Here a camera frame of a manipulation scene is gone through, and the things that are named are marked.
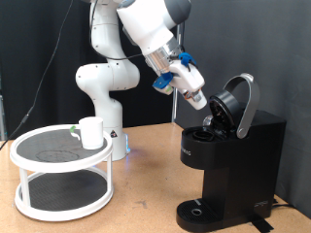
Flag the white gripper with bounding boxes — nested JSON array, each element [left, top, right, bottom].
[[168, 60, 206, 102]]

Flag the black Keurig coffee machine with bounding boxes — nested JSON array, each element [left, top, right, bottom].
[[175, 72, 288, 233]]

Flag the white mug with green-taped handle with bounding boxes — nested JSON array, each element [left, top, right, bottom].
[[69, 116, 105, 150]]

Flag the silver vertical metal pole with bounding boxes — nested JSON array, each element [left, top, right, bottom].
[[171, 21, 187, 124]]

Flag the dark grey partition panel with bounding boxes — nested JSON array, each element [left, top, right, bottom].
[[174, 0, 311, 219]]

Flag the black tape strip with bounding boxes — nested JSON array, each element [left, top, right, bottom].
[[248, 216, 275, 233]]

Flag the white two-tier turntable stand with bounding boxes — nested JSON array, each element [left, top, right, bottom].
[[9, 123, 115, 222]]

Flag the black backdrop curtain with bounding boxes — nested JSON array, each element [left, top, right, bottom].
[[0, 0, 180, 141]]

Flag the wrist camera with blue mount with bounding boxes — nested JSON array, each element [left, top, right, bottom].
[[152, 71, 175, 96]]

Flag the blue cable clip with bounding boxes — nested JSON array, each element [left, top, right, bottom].
[[178, 51, 197, 71]]

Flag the thin black camera cable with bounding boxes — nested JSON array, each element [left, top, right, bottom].
[[88, 0, 146, 61]]

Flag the black power cord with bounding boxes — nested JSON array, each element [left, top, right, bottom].
[[271, 197, 295, 211]]

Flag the black hanging cable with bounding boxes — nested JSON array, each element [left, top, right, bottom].
[[0, 0, 75, 151]]

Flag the grey metal post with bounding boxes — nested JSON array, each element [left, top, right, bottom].
[[0, 92, 7, 142]]

